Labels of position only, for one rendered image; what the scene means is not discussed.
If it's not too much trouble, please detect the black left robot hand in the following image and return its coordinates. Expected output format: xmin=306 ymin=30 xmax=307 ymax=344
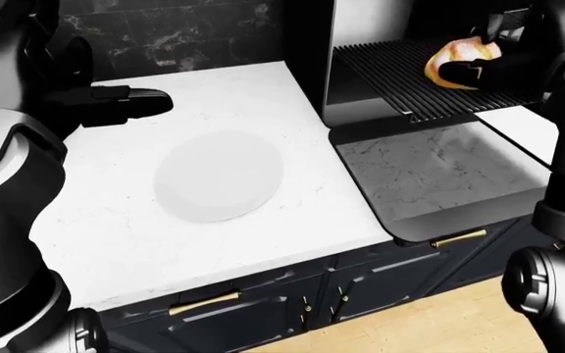
xmin=23 ymin=0 xmax=175 ymax=129

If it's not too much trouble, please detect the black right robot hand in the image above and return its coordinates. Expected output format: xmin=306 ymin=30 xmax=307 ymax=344
xmin=439 ymin=0 xmax=565 ymax=91

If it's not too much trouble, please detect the golden bread roll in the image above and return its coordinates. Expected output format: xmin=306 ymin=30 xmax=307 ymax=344
xmin=424 ymin=35 xmax=503 ymax=91

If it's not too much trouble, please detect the white round plate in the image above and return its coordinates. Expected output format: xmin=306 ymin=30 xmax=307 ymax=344
xmin=153 ymin=129 xmax=284 ymax=224

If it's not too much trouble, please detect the glass oven door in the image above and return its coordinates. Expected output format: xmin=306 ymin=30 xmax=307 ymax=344
xmin=328 ymin=106 xmax=556 ymax=247

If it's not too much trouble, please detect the steel toaster oven body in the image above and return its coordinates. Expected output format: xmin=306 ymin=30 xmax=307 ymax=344
xmin=306 ymin=0 xmax=565 ymax=129

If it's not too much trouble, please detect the dark blue base cabinet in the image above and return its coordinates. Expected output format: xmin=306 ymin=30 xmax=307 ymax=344
xmin=96 ymin=216 xmax=539 ymax=353

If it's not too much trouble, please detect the black wire oven rack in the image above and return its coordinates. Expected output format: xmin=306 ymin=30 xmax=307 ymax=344
xmin=332 ymin=38 xmax=544 ymax=124

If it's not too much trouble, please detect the brass drawer handle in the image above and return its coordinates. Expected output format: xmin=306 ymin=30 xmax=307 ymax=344
xmin=429 ymin=228 xmax=488 ymax=249

